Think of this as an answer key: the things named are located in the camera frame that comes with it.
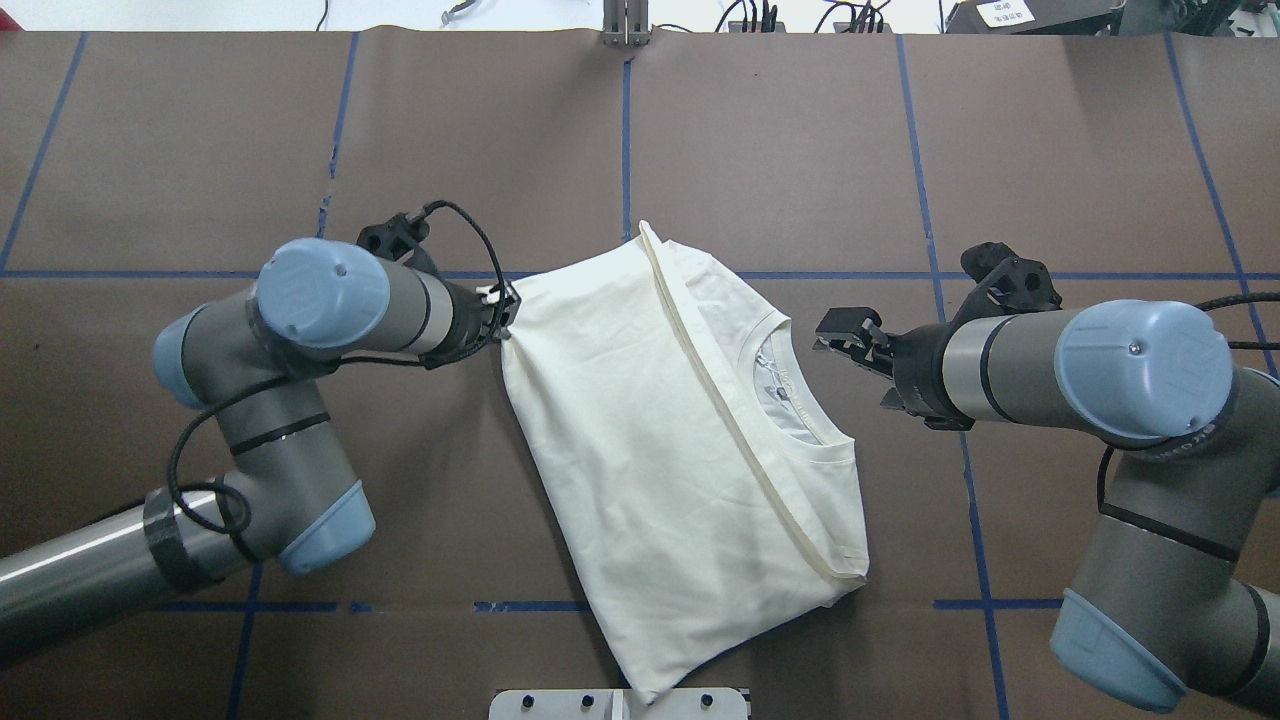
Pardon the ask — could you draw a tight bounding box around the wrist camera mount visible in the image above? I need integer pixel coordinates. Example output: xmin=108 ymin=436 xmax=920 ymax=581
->
xmin=954 ymin=242 xmax=1062 ymax=324
xmin=356 ymin=210 xmax=439 ymax=275

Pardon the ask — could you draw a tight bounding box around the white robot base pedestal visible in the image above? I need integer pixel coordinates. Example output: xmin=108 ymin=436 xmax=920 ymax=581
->
xmin=488 ymin=687 xmax=753 ymax=719

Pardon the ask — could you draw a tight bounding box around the black right camera cable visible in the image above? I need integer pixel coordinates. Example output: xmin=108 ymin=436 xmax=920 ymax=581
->
xmin=1094 ymin=292 xmax=1280 ymax=511

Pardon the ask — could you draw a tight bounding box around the black camera cable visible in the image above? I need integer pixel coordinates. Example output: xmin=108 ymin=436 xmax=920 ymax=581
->
xmin=1094 ymin=292 xmax=1280 ymax=511
xmin=166 ymin=200 xmax=521 ymax=561

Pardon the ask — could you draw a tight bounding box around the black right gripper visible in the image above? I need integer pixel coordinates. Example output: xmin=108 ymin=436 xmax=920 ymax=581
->
xmin=812 ymin=307 xmax=974 ymax=432

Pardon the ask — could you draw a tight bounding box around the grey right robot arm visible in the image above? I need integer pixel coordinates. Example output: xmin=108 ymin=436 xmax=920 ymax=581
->
xmin=815 ymin=299 xmax=1277 ymax=717

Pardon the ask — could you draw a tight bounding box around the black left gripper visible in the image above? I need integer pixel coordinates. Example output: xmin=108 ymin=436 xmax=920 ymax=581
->
xmin=425 ymin=282 xmax=522 ymax=370

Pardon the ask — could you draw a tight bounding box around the black left camera cable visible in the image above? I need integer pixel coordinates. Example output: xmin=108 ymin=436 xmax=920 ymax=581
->
xmin=166 ymin=200 xmax=521 ymax=561

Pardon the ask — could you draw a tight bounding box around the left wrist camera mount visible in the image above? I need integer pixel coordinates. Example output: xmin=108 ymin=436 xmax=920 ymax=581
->
xmin=356 ymin=210 xmax=439 ymax=275

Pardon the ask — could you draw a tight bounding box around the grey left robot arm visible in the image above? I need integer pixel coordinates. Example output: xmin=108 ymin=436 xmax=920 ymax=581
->
xmin=3 ymin=238 xmax=520 ymax=667

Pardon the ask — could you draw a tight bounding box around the cream long sleeve shirt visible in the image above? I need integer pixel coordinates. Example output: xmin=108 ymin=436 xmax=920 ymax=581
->
xmin=500 ymin=223 xmax=870 ymax=705

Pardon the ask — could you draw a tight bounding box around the aluminium frame post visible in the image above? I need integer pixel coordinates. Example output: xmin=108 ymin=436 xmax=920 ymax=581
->
xmin=602 ymin=0 xmax=652 ymax=47

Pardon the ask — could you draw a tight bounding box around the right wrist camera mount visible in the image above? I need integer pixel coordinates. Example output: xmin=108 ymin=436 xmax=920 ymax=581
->
xmin=954 ymin=242 xmax=1062 ymax=324

